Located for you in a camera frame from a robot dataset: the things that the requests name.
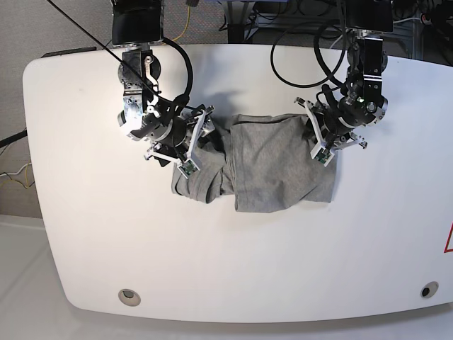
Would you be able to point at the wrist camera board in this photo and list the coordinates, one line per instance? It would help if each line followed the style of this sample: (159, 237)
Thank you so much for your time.
(322, 155)
(188, 167)

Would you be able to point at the table grommet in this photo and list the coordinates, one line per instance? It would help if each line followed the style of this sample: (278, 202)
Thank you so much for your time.
(129, 298)
(429, 290)

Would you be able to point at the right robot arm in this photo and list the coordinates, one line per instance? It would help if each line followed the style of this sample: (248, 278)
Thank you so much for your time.
(136, 26)

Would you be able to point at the left table grommet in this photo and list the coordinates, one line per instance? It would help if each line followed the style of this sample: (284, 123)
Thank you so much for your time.
(129, 298)

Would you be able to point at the black table leg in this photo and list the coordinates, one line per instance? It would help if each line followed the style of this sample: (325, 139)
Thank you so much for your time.
(236, 13)

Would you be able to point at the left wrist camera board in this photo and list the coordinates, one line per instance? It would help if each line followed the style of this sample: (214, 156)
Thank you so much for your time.
(322, 155)

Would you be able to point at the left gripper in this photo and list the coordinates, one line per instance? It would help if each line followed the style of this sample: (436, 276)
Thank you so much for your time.
(329, 133)

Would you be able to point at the grey T-shirt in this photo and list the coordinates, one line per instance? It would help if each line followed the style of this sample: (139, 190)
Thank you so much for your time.
(263, 161)

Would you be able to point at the right table grommet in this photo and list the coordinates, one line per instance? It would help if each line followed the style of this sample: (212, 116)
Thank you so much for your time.
(429, 290)

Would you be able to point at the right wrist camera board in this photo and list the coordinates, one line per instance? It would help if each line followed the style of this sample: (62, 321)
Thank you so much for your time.
(188, 167)

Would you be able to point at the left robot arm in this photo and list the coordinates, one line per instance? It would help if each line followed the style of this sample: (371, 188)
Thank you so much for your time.
(357, 101)

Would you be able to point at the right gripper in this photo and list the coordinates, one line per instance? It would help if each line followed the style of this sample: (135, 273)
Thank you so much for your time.
(177, 141)

